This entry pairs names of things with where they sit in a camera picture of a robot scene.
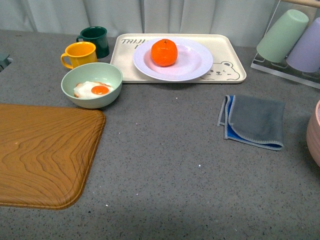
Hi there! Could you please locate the orange mandarin fruit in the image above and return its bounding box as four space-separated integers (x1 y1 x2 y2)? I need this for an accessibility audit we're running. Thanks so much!
151 38 178 67

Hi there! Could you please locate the white round plate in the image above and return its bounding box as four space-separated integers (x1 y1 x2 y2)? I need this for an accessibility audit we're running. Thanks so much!
133 37 213 82

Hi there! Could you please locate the light green bowl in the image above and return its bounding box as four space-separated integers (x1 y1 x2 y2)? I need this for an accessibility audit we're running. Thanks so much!
61 62 123 109

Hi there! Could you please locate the fake fried egg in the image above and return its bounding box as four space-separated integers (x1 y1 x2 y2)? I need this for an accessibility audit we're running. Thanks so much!
73 81 114 99

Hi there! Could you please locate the beige bear tray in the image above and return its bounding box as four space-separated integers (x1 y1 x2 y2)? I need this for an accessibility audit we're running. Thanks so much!
110 33 247 84

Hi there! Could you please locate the grey blue folded cloth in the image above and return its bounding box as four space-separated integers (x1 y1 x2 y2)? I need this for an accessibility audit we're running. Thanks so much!
217 94 285 151

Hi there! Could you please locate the yellow mug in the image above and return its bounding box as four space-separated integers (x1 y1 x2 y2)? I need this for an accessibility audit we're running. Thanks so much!
60 41 98 69

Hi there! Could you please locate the dark green mug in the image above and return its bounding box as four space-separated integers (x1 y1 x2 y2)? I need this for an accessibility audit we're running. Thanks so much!
76 26 110 59

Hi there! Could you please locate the white cup holder rack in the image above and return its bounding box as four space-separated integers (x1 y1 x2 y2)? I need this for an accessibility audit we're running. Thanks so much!
251 0 320 89

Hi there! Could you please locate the white curtain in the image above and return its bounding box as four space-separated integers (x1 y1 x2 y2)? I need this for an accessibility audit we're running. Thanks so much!
0 0 295 47

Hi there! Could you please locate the pink bowl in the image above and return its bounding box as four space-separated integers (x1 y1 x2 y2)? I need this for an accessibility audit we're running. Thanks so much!
306 101 320 166

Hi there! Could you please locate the light green cup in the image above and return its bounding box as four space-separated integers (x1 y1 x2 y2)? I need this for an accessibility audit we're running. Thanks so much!
256 9 309 63

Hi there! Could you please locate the purple cup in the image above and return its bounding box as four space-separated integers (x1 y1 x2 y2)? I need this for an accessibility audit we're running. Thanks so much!
286 17 320 73

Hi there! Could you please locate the grey sink drying rack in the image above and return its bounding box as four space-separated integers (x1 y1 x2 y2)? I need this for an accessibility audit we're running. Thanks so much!
0 53 13 72

